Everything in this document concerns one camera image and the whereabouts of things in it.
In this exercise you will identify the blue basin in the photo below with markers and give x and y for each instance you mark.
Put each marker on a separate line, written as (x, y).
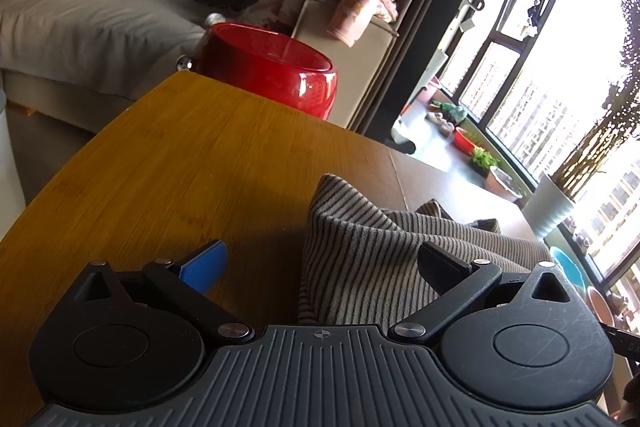
(570, 269)

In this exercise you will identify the beige upholstered box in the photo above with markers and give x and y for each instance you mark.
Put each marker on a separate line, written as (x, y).
(360, 67)

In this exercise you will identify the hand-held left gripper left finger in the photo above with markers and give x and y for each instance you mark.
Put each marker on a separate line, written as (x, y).
(202, 264)

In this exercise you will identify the white ribbed plant pot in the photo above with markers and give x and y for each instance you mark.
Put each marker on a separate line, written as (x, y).
(547, 207)

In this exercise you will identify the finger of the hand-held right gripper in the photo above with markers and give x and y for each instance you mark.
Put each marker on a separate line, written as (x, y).
(627, 342)

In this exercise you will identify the grey covered sofa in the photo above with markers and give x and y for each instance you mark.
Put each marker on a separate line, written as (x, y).
(90, 27)

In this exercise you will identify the large red basin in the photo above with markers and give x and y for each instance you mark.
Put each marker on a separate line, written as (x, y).
(265, 72)

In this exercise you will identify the terracotta pot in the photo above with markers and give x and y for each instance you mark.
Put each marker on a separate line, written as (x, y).
(602, 307)

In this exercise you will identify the pink planter bowl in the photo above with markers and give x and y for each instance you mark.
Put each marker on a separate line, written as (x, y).
(502, 184)

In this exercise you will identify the chrome knob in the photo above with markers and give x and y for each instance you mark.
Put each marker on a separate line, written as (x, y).
(183, 63)

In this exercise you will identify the striped grey garment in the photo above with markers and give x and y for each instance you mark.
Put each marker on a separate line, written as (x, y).
(360, 257)

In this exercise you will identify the small red basin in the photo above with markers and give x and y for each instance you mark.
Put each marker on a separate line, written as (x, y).
(462, 141)

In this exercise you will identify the bamboo plant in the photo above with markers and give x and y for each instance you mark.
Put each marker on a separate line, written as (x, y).
(605, 127)

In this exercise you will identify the beige shoes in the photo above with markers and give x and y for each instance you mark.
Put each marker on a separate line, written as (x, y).
(440, 122)

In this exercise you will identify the white upright vacuum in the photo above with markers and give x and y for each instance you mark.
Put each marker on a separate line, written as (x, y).
(450, 42)

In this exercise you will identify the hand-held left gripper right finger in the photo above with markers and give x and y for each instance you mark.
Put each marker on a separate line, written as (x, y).
(442, 267)

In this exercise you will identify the green floor toy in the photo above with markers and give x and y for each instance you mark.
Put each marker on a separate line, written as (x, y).
(452, 111)

